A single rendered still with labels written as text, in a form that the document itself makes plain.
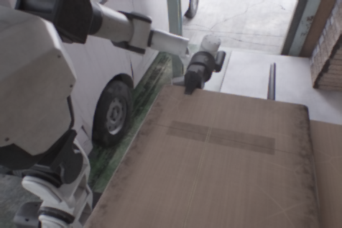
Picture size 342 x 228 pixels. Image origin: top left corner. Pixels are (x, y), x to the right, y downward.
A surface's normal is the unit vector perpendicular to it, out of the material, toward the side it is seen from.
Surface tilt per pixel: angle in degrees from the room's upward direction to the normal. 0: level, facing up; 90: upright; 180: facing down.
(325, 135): 0
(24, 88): 95
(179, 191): 0
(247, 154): 0
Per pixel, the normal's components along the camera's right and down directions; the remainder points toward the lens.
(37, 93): 0.91, 0.32
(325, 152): -0.07, -0.69
